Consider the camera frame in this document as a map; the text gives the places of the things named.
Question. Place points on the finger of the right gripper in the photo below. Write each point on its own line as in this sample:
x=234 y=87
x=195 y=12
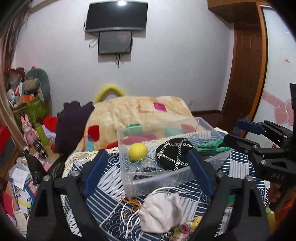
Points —
x=242 y=144
x=254 y=126

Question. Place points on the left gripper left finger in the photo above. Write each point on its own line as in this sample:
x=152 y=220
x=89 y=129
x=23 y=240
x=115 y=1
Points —
x=47 y=220

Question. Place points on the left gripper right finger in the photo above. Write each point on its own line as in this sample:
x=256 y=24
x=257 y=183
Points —
x=248 y=220

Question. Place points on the green knit glove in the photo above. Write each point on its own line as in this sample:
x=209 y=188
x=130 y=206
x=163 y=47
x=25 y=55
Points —
x=212 y=148

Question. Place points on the black hat with chain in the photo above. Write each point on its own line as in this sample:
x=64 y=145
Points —
x=172 y=154

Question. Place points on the silver shiny plastic bag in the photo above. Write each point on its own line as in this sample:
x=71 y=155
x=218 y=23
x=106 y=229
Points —
x=145 y=168

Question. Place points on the yellow felt face ball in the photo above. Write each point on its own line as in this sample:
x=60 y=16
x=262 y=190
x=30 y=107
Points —
x=137 y=151

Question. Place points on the person's right hand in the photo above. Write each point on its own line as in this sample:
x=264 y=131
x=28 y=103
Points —
x=278 y=196

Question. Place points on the brown wooden door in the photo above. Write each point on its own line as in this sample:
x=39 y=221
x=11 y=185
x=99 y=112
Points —
x=245 y=77

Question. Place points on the floral yellow pink cloth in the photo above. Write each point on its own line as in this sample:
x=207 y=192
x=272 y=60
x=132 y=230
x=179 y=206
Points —
x=183 y=231

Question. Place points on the blue white patterned tablecloth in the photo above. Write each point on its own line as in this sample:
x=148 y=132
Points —
x=122 y=220

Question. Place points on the pink rabbit figurine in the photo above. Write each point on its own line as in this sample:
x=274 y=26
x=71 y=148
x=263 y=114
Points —
x=30 y=135

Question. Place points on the green cylindrical bottle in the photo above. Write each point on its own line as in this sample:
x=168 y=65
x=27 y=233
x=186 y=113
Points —
x=41 y=134

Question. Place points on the dark purple garment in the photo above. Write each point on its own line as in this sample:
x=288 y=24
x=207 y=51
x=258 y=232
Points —
x=70 y=126

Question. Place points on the red cloth item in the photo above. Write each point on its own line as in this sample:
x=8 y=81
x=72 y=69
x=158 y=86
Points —
x=50 y=123

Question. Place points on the red orange box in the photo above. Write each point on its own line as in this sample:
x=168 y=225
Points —
x=4 y=138

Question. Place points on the clear plastic storage bin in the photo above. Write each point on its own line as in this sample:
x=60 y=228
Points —
x=153 y=136

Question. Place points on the green storage box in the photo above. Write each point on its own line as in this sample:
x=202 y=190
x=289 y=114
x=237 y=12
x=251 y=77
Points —
x=36 y=110

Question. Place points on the beige patchwork blanket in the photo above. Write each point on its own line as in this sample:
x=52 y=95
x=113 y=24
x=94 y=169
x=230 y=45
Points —
x=122 y=112

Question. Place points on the wooden overhead cabinet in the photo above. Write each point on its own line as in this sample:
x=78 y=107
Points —
x=231 y=9

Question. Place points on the yellow green chair back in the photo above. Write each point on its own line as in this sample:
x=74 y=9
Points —
x=107 y=90

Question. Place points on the grey green plush toy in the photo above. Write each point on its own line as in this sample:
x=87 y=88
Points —
x=37 y=80

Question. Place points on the white drawstring cloth pouch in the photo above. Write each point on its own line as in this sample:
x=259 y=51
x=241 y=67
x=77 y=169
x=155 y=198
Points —
x=160 y=212

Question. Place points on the small black wall monitor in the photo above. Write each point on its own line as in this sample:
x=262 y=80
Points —
x=115 y=42

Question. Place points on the large black wall television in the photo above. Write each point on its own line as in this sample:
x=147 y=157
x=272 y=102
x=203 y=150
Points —
x=116 y=16

